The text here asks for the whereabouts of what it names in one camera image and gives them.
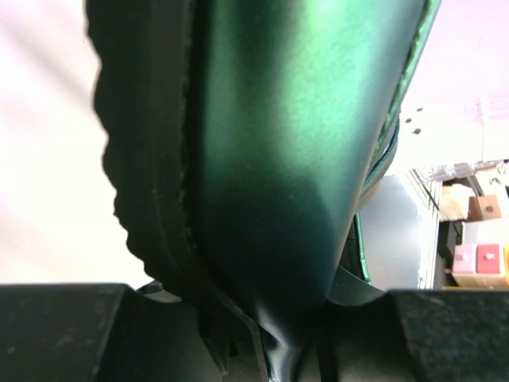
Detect teal heel shoe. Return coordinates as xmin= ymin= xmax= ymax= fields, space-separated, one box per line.
xmin=85 ymin=1 xmax=440 ymax=381

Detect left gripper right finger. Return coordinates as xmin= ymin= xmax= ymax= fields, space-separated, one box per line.
xmin=317 ymin=267 xmax=508 ymax=381

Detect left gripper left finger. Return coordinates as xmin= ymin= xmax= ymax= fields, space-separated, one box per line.
xmin=1 ymin=284 xmax=262 ymax=381

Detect stacked cardboard boxes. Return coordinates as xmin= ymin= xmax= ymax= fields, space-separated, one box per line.
xmin=435 ymin=161 xmax=508 ymax=290

